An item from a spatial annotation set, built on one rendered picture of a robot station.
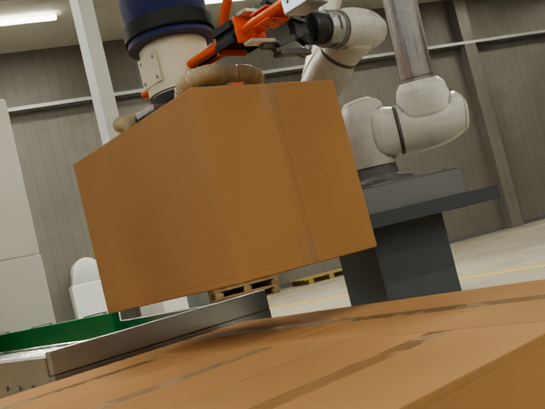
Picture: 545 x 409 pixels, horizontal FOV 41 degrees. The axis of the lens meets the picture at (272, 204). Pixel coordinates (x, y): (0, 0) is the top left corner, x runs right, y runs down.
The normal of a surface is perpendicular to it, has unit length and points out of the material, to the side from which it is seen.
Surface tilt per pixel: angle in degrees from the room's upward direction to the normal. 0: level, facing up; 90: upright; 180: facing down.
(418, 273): 90
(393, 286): 90
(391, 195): 90
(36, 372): 90
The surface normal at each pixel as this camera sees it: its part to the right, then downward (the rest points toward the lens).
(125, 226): -0.76, 0.14
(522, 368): 0.63, -0.21
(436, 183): 0.33, -0.15
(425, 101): -0.14, 0.08
